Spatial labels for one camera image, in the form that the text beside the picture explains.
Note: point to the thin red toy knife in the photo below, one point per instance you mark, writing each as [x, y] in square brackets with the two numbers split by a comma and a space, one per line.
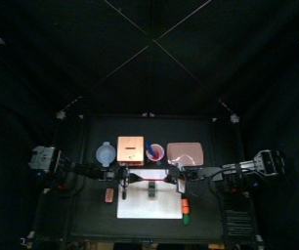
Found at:
[154, 179]

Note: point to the dark green sushi roll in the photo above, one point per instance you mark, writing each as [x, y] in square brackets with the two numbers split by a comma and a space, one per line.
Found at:
[153, 192]

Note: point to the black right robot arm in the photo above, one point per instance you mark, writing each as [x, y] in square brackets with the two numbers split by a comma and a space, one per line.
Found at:
[243, 166]

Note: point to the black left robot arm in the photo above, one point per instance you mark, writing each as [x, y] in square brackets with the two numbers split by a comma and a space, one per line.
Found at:
[81, 170]

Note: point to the white flat object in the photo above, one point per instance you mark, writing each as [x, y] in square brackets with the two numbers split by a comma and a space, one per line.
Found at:
[182, 186]

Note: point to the small black stick object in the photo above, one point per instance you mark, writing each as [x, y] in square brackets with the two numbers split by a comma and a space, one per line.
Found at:
[125, 193]

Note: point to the blue toy piece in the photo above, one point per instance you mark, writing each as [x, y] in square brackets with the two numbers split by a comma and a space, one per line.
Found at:
[158, 162]

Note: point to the pale blue plastic bowl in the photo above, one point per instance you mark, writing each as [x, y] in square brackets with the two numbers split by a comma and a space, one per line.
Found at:
[106, 155]

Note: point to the pink rectangular toy block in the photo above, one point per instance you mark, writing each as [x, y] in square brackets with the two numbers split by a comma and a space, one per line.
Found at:
[110, 195]

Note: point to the pink plastic tray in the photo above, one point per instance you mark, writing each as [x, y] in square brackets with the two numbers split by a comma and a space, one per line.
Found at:
[191, 150]

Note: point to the red plastic cup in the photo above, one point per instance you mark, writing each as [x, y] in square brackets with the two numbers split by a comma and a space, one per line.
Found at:
[155, 153]

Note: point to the orange toy carrot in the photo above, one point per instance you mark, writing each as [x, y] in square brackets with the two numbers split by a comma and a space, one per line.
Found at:
[186, 206]

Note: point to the white cutting board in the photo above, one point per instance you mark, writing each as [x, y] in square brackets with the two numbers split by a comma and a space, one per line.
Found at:
[155, 208]

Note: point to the printed label sticker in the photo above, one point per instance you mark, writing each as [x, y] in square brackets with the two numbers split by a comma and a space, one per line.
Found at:
[239, 224]

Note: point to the silver corner bracket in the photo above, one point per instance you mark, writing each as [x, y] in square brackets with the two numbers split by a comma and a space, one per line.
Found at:
[29, 238]
[259, 242]

